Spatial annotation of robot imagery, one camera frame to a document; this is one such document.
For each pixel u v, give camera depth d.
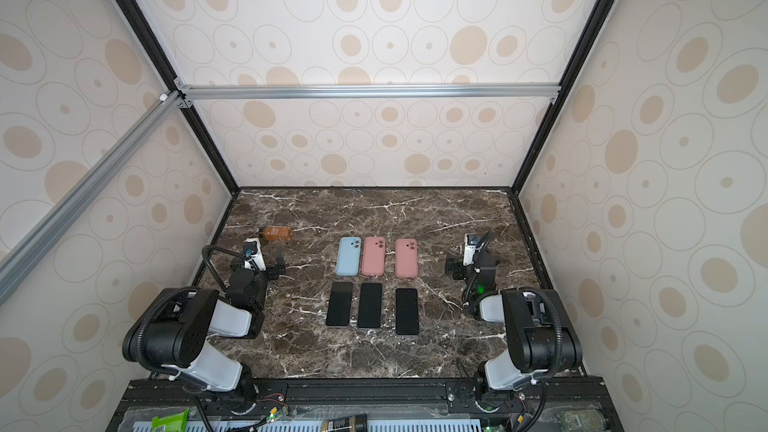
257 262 0.76
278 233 1.02
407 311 0.88
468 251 0.83
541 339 0.45
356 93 0.95
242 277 0.70
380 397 0.75
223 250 0.70
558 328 0.43
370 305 0.90
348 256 1.00
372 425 0.70
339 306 0.90
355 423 0.68
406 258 1.01
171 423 0.69
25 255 0.52
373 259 1.03
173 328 0.45
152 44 0.80
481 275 0.71
